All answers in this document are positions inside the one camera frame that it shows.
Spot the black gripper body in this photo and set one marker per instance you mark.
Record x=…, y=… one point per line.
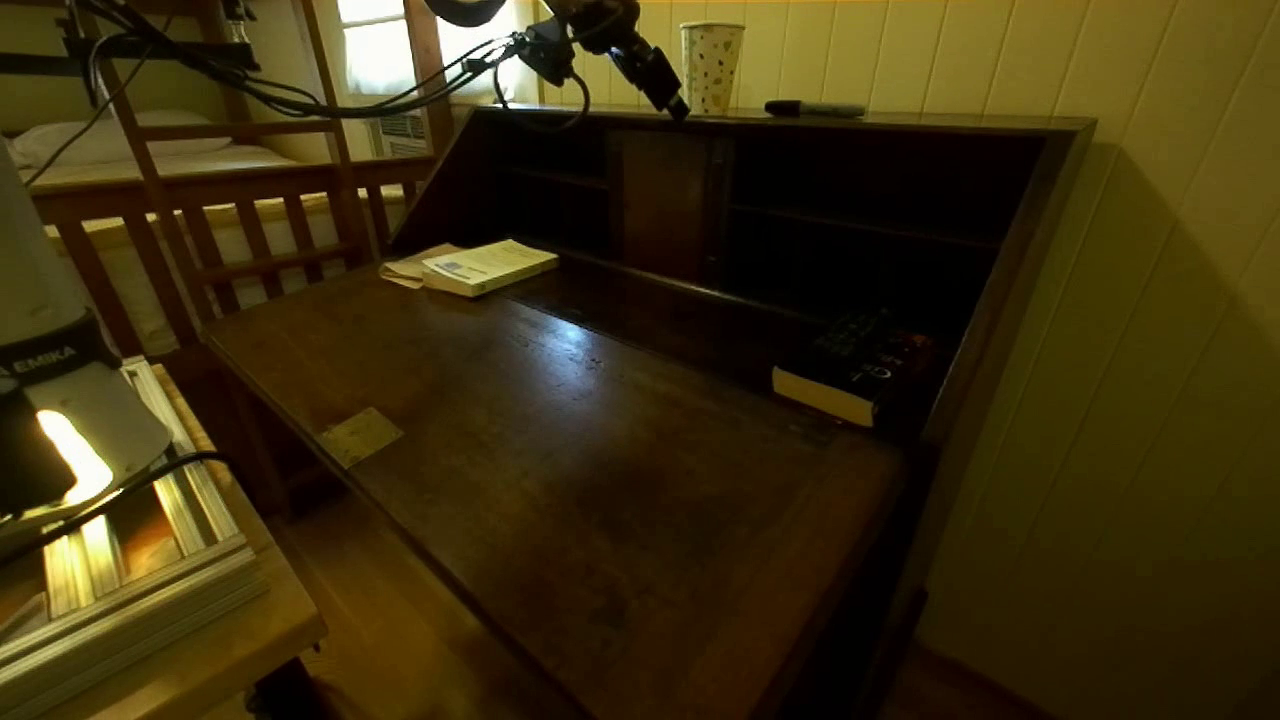
x=604, y=25

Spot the white dotted paper cup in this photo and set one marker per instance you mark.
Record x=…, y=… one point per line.
x=715, y=64

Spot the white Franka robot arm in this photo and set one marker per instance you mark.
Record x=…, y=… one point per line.
x=32, y=280

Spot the small dark remote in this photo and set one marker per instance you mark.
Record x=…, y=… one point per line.
x=821, y=110

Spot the bright window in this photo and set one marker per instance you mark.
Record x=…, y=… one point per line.
x=440, y=47

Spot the white paperback book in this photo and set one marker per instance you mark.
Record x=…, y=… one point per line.
x=489, y=267

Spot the brown paper envelope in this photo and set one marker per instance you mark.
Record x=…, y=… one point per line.
x=400, y=270

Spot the dark wooden secretary desk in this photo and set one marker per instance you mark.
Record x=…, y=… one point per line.
x=600, y=507

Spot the black metal bar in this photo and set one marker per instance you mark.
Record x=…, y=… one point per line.
x=163, y=55

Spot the small beige sticky note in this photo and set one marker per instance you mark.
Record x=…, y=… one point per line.
x=361, y=439

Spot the white mattress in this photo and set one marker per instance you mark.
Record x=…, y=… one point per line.
x=120, y=145

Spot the aluminium extrusion frame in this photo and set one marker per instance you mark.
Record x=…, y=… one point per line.
x=120, y=546

